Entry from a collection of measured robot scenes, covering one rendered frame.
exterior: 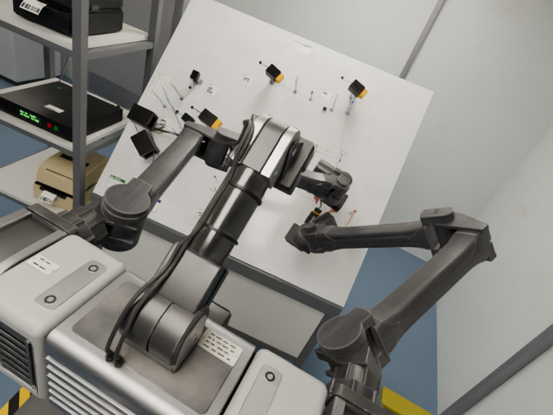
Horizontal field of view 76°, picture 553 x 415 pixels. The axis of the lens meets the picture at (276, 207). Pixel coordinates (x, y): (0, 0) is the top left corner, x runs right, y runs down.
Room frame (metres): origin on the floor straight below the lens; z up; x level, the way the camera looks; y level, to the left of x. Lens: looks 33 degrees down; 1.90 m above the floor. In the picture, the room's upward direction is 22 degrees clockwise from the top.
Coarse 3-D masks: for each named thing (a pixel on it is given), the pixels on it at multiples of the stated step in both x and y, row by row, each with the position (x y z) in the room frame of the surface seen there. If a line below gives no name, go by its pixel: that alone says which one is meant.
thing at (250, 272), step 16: (144, 224) 1.12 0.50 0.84; (160, 224) 1.12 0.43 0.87; (176, 240) 1.11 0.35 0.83; (240, 272) 1.09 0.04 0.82; (256, 272) 1.08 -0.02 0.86; (272, 288) 1.08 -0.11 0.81; (288, 288) 1.07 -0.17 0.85; (304, 304) 1.06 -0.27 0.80; (320, 304) 1.06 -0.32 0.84; (336, 304) 1.07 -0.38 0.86
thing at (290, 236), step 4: (296, 224) 1.00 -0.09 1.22; (292, 228) 0.98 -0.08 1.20; (296, 228) 0.99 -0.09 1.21; (288, 232) 0.97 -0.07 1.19; (292, 232) 0.97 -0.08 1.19; (288, 236) 0.96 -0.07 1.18; (292, 236) 0.96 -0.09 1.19; (288, 240) 0.95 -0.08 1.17; (292, 240) 0.95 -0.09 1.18; (296, 240) 0.92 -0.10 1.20; (296, 244) 0.94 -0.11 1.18; (300, 244) 0.92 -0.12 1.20; (304, 244) 0.92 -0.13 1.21; (300, 248) 0.94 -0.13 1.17; (304, 248) 0.95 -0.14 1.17; (308, 248) 0.95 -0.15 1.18; (308, 252) 0.94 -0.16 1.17
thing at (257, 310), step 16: (224, 288) 1.13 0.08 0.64; (240, 288) 1.12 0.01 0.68; (256, 288) 1.12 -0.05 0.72; (224, 304) 1.13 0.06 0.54; (240, 304) 1.12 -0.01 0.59; (256, 304) 1.12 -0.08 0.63; (272, 304) 1.11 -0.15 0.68; (288, 304) 1.11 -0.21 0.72; (240, 320) 1.12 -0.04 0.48; (256, 320) 1.12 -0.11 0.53; (272, 320) 1.11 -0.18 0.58; (288, 320) 1.11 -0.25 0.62; (304, 320) 1.10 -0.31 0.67; (320, 320) 1.10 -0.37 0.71; (256, 336) 1.11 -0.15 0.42; (272, 336) 1.11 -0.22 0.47; (288, 336) 1.10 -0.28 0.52; (304, 336) 1.10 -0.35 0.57; (288, 352) 1.10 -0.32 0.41
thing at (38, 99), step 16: (0, 96) 1.18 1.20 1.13; (16, 96) 1.23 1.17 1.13; (32, 96) 1.28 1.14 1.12; (48, 96) 1.33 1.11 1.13; (64, 96) 1.38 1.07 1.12; (16, 112) 1.18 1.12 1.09; (32, 112) 1.17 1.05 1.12; (48, 112) 1.21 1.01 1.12; (64, 112) 1.26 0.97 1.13; (96, 112) 1.36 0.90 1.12; (112, 112) 1.41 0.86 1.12; (48, 128) 1.17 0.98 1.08; (64, 128) 1.16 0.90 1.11; (96, 128) 1.30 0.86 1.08
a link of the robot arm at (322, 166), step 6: (318, 162) 1.04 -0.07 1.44; (324, 162) 1.05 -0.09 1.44; (318, 168) 1.02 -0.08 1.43; (324, 168) 1.03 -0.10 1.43; (330, 168) 1.04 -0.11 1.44; (330, 174) 1.01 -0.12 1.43; (342, 180) 0.97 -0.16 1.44; (348, 180) 0.99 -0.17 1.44; (342, 186) 0.95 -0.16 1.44; (330, 204) 0.96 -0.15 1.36
